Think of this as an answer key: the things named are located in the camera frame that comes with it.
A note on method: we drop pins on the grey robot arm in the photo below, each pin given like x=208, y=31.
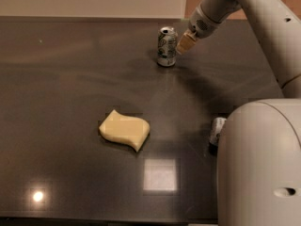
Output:
x=259, y=150

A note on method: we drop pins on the clear plastic water bottle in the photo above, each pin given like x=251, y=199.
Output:
x=216, y=129

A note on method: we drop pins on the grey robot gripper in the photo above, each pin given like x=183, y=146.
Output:
x=200, y=24

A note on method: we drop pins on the silver 7up soda can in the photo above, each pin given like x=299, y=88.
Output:
x=166, y=50

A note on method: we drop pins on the yellow wavy sponge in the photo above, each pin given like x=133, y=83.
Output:
x=127, y=130

